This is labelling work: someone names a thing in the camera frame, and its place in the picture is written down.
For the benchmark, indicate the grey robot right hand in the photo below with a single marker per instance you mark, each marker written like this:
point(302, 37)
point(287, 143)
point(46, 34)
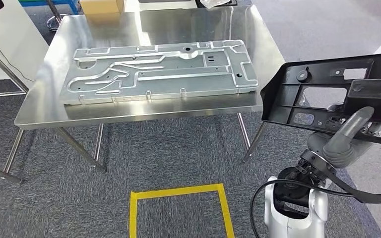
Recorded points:
point(336, 151)

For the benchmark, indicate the black plastic car part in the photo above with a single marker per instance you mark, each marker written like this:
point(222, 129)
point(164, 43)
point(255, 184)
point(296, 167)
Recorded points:
point(282, 98)

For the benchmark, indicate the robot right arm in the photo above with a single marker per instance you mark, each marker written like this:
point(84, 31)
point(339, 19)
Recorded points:
point(292, 226)

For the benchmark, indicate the stainless steel workbench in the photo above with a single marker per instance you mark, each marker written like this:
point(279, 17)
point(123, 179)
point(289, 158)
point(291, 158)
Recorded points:
point(144, 113)

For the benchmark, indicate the machined aluminium plate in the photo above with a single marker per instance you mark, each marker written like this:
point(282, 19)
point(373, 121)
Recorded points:
point(177, 85)

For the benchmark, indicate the clear plastic bag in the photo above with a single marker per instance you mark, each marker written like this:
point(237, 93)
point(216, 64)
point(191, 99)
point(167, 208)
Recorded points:
point(213, 3)

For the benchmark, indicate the cardboard box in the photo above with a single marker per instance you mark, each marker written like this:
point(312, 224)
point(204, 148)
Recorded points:
point(101, 6)

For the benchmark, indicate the white cabinet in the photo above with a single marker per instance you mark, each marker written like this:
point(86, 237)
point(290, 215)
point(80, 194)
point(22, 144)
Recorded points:
point(9, 49)

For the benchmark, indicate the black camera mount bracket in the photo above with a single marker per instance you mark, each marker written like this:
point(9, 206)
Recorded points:
point(364, 196)

